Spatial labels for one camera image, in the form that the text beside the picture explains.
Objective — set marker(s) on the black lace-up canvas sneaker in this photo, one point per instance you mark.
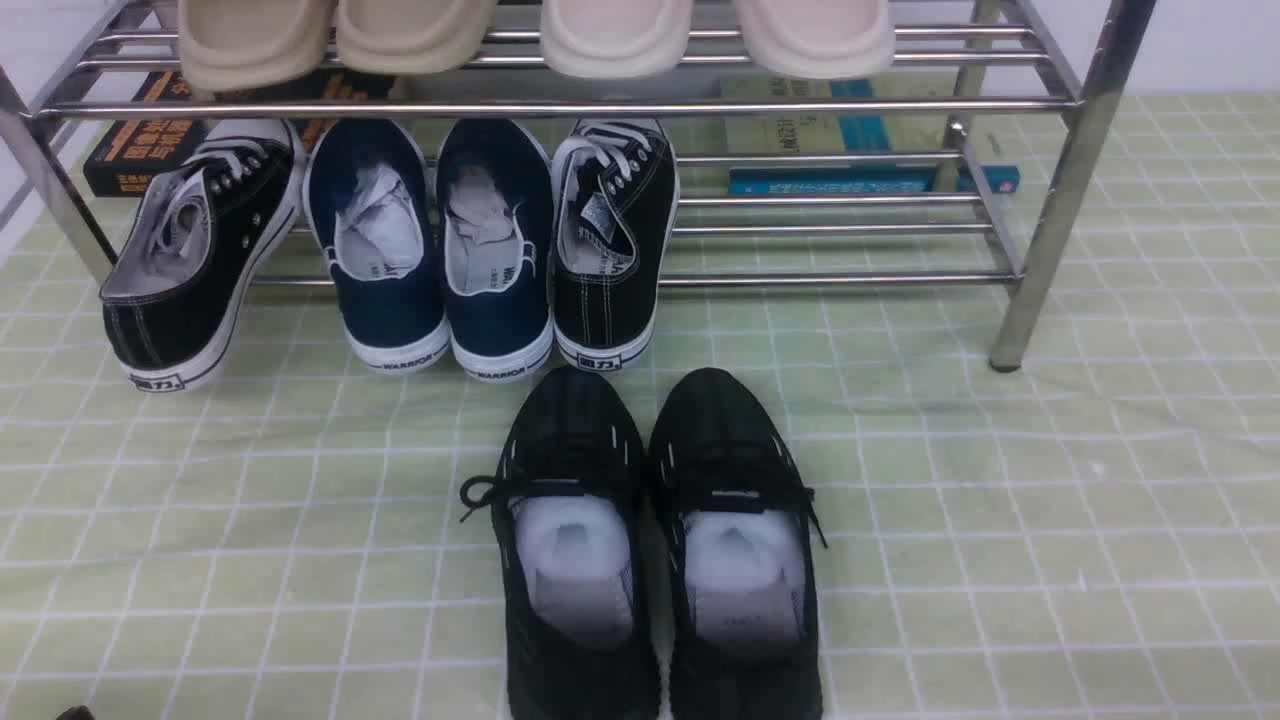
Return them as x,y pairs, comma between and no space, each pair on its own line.
171,302
617,188

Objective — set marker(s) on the navy slip-on shoe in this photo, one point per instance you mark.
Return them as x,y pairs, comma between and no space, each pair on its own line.
495,199
367,202

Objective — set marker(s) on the cream slipper far right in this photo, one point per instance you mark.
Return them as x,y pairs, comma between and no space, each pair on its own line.
818,39

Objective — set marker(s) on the blue green book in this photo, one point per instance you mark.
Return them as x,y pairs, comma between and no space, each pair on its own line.
793,135

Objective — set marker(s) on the beige slipper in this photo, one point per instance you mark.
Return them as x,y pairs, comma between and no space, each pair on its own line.
237,45
410,38

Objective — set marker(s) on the black lace-up canvas sneaker left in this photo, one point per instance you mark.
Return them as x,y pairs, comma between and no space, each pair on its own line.
171,302

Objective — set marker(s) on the stainless steel shoe rack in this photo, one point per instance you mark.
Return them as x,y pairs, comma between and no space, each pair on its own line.
496,85

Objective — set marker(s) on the cream slipper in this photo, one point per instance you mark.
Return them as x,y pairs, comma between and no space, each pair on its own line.
614,39
818,39

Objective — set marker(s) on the black mesh sneaker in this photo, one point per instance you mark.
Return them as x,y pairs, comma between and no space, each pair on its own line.
565,500
739,524

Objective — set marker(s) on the black lace-up canvas sneaker right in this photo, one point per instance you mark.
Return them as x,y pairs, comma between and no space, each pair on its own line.
617,188

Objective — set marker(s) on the beige slipper far left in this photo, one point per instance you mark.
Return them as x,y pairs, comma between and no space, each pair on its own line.
237,45

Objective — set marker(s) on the black mesh sneaker left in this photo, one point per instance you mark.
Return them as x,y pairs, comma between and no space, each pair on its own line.
565,500

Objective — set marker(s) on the black mesh sneaker right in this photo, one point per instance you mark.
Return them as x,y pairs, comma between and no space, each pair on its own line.
739,524

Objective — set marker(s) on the black orange book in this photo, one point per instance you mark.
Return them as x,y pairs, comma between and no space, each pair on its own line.
133,152

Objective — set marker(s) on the green checkered tablecloth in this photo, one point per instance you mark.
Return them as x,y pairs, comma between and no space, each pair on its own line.
1093,536

